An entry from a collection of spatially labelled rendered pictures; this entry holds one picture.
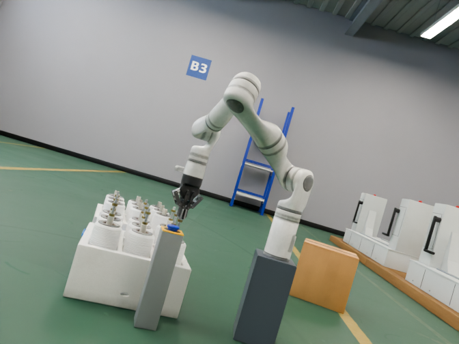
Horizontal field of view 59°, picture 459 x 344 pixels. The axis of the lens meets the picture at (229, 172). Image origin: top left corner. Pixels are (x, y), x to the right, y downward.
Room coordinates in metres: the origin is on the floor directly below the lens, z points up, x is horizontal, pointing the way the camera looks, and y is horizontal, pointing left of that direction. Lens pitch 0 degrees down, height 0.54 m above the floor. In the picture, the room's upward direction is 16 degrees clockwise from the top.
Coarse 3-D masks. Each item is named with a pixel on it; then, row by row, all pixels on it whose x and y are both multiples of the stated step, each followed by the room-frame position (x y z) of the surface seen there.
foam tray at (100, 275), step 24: (120, 240) 1.55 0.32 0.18; (72, 264) 1.33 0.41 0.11; (96, 264) 1.35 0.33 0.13; (120, 264) 1.37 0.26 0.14; (144, 264) 1.39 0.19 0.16; (72, 288) 1.34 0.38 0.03; (96, 288) 1.36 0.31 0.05; (120, 288) 1.38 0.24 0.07; (168, 288) 1.41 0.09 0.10; (168, 312) 1.42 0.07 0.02
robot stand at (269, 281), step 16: (256, 256) 1.43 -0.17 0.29; (256, 272) 1.39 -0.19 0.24; (272, 272) 1.39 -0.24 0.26; (288, 272) 1.39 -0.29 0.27; (256, 288) 1.39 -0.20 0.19; (272, 288) 1.39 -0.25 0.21; (288, 288) 1.39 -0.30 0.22; (240, 304) 1.48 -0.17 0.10; (256, 304) 1.39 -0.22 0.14; (272, 304) 1.39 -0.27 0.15; (240, 320) 1.39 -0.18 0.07; (256, 320) 1.39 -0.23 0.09; (272, 320) 1.39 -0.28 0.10; (240, 336) 1.39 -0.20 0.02; (256, 336) 1.39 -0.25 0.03; (272, 336) 1.39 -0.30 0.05
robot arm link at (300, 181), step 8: (296, 168) 1.45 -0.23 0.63; (288, 176) 1.44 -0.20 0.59; (296, 176) 1.41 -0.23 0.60; (304, 176) 1.41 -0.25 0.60; (312, 176) 1.44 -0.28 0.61; (288, 184) 1.44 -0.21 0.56; (296, 184) 1.41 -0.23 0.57; (304, 184) 1.41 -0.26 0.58; (312, 184) 1.45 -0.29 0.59; (296, 192) 1.41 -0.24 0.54; (304, 192) 1.42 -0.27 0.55; (280, 200) 1.46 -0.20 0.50; (288, 200) 1.42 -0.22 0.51; (296, 200) 1.41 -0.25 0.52; (304, 200) 1.43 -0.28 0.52; (280, 208) 1.43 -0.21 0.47; (288, 208) 1.42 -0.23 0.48; (296, 208) 1.42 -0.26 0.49; (304, 208) 1.45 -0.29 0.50
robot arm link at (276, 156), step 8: (280, 144) 1.30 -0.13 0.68; (264, 152) 1.32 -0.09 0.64; (272, 152) 1.31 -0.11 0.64; (280, 152) 1.32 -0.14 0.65; (272, 160) 1.35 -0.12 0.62; (280, 160) 1.36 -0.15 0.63; (288, 160) 1.45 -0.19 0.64; (280, 168) 1.41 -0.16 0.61; (288, 168) 1.46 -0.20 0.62; (280, 176) 1.44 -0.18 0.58
